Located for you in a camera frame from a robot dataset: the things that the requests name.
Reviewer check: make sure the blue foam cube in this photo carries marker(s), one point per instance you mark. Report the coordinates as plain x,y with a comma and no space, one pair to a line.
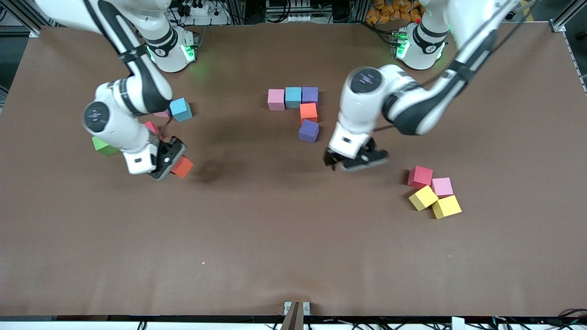
180,109
293,97

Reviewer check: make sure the white electrical device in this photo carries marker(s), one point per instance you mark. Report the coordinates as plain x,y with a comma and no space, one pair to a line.
289,18

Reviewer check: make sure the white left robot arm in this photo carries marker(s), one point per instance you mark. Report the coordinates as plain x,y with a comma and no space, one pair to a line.
367,105

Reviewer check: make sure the aluminium frame profile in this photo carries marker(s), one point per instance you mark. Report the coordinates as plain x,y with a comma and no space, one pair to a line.
557,26
33,34

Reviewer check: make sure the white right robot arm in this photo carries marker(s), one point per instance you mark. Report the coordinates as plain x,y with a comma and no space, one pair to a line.
110,121

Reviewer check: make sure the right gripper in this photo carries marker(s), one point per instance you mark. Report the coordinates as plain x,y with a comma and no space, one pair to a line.
174,140

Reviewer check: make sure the purple foam cube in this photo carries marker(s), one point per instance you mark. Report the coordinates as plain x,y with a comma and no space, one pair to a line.
309,131
310,95

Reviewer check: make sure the orange foam cube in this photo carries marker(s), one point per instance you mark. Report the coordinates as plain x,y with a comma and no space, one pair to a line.
183,167
308,112

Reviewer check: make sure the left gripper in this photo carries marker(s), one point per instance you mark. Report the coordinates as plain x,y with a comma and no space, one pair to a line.
331,159

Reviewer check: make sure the red foam cube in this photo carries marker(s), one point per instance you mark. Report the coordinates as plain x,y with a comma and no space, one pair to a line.
151,127
420,177

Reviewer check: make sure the yellow foam cube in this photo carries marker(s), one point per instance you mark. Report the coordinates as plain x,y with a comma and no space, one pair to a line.
446,206
423,198

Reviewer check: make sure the green foam cube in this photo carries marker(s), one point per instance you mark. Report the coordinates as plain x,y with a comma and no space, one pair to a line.
103,146

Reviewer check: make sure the white power strip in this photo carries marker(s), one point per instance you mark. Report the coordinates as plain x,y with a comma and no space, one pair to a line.
211,18

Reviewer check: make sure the orange snack bags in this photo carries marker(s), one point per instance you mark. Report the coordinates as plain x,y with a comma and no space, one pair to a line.
390,13

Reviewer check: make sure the pink foam cube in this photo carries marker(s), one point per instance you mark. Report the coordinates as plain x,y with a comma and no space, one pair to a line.
163,113
443,186
276,100

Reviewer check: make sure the metal camera pole bracket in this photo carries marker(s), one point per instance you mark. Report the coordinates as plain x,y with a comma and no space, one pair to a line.
296,316

